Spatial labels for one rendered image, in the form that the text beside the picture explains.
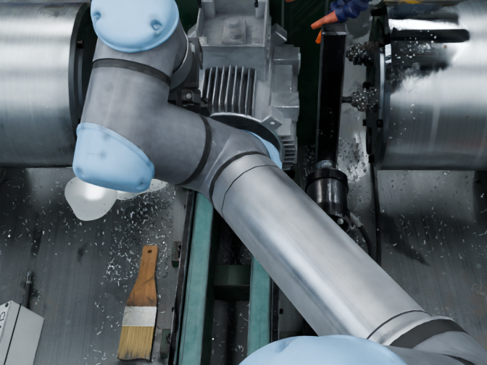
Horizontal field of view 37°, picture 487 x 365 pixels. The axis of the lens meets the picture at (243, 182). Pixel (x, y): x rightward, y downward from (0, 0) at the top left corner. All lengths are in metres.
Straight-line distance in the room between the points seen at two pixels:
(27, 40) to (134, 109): 0.43
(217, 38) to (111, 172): 0.47
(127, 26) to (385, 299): 0.32
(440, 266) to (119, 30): 0.73
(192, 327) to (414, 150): 0.39
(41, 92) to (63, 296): 0.34
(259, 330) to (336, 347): 0.62
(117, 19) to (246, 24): 0.46
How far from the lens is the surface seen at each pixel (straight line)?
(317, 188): 0.98
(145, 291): 1.18
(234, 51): 1.03
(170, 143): 0.69
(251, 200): 0.67
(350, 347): 0.39
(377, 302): 0.56
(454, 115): 1.02
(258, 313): 1.01
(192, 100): 0.86
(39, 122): 1.06
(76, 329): 1.18
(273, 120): 1.00
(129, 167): 0.66
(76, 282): 1.22
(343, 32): 0.88
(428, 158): 1.07
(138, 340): 1.14
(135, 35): 0.67
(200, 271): 1.05
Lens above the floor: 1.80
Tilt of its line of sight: 50 degrees down
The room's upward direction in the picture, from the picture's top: 4 degrees counter-clockwise
